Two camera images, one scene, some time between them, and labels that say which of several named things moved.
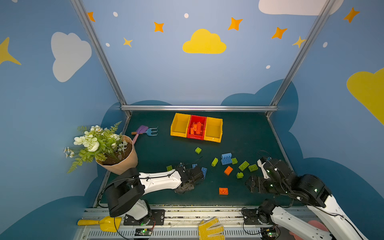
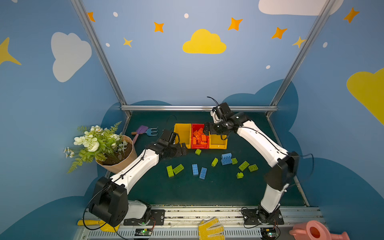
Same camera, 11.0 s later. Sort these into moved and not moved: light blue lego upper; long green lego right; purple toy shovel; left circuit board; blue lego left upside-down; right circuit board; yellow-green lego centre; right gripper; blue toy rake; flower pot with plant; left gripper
Moved: right gripper; left gripper
Not moved: yellow-green lego centre; purple toy shovel; light blue lego upper; blue toy rake; right circuit board; left circuit board; long green lego right; blue lego left upside-down; flower pot with plant
